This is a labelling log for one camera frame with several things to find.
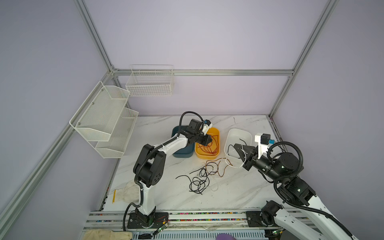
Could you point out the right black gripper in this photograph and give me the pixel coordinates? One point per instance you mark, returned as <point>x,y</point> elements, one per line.
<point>244,152</point>

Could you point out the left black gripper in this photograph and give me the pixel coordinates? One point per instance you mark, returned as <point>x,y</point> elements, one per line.
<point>207,139</point>

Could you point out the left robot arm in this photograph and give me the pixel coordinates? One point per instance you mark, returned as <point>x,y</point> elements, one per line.
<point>149,167</point>

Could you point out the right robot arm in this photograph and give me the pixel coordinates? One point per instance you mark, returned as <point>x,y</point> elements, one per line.
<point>282,162</point>

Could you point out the yellow plastic tub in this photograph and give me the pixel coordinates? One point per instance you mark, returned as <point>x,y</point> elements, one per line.
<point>212,151</point>

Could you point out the white plastic tub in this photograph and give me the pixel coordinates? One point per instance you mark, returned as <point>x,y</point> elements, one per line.
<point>235,136</point>

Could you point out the teal plastic tub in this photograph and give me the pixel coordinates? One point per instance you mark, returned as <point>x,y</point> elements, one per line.
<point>187,151</point>

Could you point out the purple object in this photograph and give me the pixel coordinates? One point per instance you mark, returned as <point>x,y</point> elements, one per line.
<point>225,237</point>

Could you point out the lower white mesh shelf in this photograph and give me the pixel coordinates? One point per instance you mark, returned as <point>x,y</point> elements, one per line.
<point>117,145</point>

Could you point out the white mesh shelf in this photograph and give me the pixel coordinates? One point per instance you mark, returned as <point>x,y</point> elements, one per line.
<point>97,117</point>
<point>117,145</point>

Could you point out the white cotton glove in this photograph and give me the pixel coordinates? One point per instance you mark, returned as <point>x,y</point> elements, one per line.
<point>130,192</point>

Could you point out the upper white mesh shelf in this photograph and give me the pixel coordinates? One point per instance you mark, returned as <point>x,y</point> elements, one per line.
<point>97,117</point>

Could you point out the cream cloth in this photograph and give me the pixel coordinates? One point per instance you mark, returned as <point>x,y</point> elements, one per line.
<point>107,235</point>

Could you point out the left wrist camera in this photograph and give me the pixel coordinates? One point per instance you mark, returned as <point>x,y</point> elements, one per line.
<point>207,124</point>

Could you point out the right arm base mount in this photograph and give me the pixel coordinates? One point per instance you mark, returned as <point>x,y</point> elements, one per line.
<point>265,216</point>

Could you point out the white wire basket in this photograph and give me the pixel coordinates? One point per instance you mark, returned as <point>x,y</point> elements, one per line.
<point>151,81</point>

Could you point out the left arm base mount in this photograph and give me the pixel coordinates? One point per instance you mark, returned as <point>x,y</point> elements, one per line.
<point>137,220</point>

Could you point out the aluminium front rail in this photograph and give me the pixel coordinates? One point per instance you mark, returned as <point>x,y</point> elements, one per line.
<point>210,220</point>

